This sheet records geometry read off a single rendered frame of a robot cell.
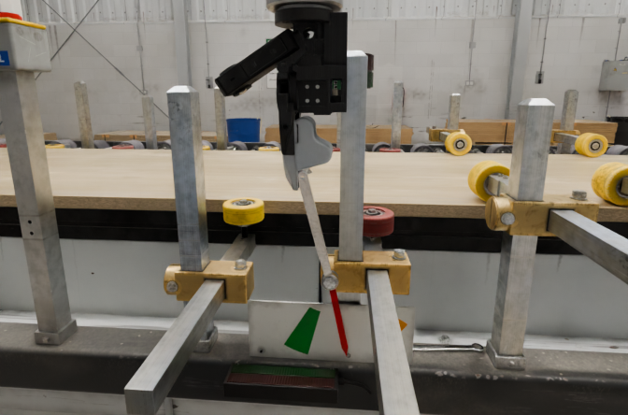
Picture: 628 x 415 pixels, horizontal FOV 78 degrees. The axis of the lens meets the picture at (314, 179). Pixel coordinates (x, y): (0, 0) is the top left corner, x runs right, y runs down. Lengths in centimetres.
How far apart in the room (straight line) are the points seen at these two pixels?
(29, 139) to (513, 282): 76
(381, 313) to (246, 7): 772
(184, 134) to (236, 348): 36
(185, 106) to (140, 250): 44
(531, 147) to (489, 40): 755
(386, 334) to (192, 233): 33
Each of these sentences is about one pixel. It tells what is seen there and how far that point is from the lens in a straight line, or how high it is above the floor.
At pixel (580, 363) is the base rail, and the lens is 80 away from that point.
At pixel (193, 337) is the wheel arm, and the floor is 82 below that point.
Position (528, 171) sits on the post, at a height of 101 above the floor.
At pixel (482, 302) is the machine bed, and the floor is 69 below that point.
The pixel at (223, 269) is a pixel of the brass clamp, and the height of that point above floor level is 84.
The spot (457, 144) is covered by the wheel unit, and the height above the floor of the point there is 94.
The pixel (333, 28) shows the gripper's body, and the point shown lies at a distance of 48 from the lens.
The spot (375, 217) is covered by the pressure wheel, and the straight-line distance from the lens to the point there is 69.
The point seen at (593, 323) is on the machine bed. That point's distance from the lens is 104.
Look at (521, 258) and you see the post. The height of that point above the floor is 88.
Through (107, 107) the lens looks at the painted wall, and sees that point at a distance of 908.
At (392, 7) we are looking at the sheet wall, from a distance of 786.
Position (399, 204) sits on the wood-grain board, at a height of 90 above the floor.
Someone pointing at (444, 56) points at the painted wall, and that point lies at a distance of 790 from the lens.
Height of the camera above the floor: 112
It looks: 13 degrees down
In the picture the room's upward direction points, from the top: straight up
